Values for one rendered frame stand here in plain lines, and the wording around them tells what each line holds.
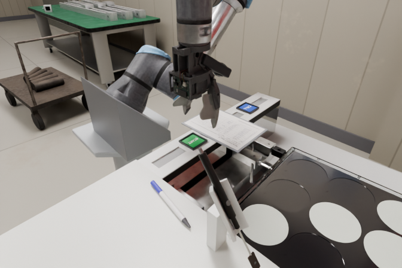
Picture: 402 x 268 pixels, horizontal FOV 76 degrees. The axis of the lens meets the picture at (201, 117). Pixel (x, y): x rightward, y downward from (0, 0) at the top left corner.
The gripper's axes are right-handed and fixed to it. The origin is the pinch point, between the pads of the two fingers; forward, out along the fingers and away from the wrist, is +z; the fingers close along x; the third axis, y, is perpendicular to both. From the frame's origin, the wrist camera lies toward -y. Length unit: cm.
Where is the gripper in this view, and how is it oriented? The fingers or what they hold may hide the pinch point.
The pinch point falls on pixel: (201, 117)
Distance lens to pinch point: 67.7
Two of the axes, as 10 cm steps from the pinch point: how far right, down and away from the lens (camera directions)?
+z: 0.0, 8.6, 5.0
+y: -6.8, 3.7, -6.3
